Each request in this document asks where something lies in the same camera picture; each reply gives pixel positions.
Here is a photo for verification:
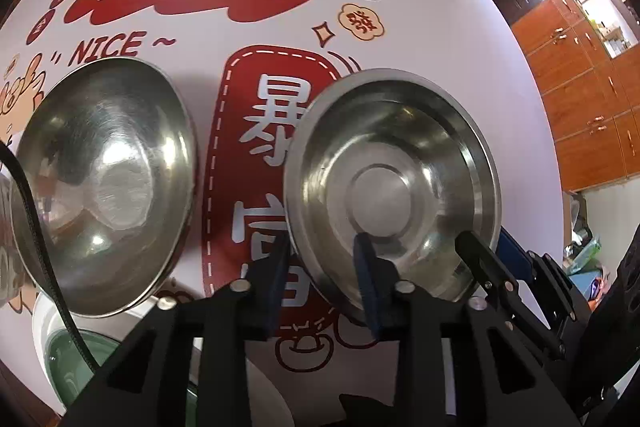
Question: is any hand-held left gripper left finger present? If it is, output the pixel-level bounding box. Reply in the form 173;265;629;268
60;239;291;427

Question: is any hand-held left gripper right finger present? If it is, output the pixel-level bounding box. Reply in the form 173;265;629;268
352;233;581;427

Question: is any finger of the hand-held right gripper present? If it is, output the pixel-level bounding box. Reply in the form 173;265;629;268
455;231;566;360
497;227;576;340

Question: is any wide-rimmed steel bowl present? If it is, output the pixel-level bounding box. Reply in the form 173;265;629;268
282;68;502;325

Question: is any large round steel bowl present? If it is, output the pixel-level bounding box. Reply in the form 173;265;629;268
10;57;198;318

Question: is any large white plate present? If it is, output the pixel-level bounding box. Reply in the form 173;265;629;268
31;292;296;427

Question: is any orange wooden cabinet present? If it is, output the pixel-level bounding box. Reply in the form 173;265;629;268
475;0;640;192

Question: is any green dish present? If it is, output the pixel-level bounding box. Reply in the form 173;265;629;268
44;328;201;427

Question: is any pink printed tablecloth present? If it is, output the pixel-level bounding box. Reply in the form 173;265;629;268
0;0;566;427

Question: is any black cable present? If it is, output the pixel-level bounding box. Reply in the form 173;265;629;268
0;142;101;378

